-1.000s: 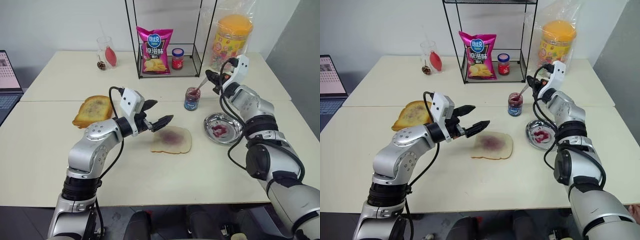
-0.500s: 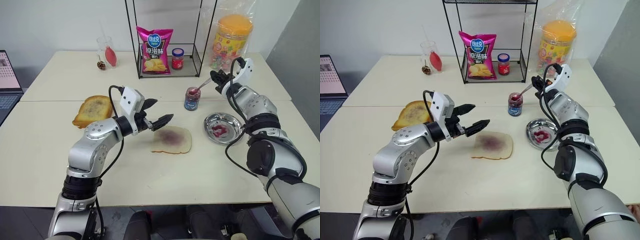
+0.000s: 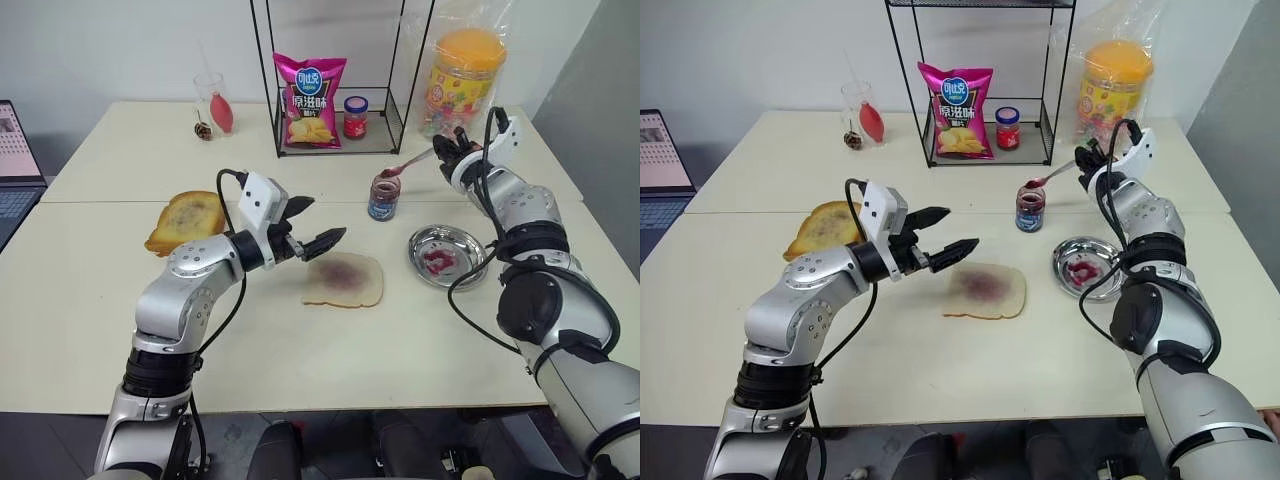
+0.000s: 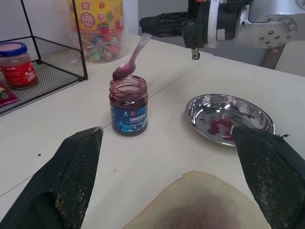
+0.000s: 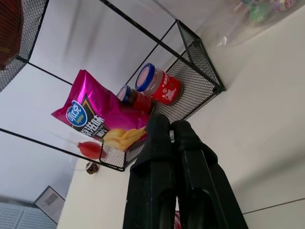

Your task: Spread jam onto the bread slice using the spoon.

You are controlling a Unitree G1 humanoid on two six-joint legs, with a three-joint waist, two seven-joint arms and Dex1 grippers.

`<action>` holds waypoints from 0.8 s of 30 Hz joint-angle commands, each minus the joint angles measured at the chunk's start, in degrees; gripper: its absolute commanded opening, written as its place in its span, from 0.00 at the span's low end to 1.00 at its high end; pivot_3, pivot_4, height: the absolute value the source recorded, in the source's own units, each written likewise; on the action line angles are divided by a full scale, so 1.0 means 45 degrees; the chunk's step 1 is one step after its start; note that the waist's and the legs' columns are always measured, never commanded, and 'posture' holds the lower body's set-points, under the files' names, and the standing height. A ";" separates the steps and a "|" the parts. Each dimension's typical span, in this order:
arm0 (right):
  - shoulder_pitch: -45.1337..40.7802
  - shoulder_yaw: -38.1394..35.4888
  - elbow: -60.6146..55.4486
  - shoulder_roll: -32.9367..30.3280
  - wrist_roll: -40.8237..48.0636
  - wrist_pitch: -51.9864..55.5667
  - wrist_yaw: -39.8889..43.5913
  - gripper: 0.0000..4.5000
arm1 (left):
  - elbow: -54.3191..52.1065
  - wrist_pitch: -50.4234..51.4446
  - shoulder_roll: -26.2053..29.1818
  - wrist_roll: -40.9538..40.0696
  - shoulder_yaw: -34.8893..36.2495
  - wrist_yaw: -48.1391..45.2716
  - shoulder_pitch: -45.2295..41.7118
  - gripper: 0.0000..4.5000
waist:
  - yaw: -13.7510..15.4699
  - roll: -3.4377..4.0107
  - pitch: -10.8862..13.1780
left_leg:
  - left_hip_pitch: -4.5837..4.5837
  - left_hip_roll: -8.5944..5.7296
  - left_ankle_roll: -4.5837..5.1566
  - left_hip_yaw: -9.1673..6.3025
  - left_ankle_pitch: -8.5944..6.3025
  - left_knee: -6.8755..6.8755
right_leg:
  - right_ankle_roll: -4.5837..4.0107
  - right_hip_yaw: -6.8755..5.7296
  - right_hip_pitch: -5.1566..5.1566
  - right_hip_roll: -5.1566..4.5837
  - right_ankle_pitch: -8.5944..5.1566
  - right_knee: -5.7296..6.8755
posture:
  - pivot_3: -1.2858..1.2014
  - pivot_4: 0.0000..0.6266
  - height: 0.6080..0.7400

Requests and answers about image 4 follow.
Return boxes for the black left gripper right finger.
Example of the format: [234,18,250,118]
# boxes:
[231,127,305,229]

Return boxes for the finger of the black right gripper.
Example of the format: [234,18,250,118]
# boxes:
[140,23,185,38]
[139,11,189,27]

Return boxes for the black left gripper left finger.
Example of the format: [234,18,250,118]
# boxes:
[0,126,105,229]

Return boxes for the metal spoon with jam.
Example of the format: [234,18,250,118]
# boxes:
[112,32,153,81]

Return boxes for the glass jam jar blue label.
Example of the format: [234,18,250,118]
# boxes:
[109,75,149,137]

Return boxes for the white bread slice with jam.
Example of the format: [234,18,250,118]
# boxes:
[122,170,271,229]

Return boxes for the clear plastic candy tub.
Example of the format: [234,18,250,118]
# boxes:
[69,0,131,63]

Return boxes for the round stainless steel plate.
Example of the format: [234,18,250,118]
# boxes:
[185,94,276,147]

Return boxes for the brown wooden leg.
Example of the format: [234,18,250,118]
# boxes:
[263,44,286,70]

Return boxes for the purple snack packet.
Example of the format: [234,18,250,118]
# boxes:
[0,82,19,107]

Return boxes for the red sauce jar blue lid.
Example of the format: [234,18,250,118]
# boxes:
[0,42,39,90]

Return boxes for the black wire rack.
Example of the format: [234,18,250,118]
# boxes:
[0,0,88,116]

